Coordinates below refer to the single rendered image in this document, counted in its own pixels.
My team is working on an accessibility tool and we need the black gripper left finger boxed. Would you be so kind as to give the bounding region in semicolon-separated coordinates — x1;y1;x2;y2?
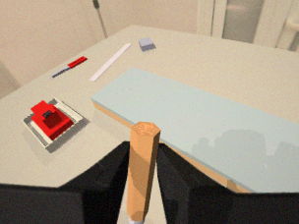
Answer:
0;141;130;224

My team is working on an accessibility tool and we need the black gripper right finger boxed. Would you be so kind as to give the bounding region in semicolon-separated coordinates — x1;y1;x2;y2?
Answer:
156;143;299;224

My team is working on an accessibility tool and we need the red-handled awl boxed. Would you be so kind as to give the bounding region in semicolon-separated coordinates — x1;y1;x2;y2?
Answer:
51;56;87;79

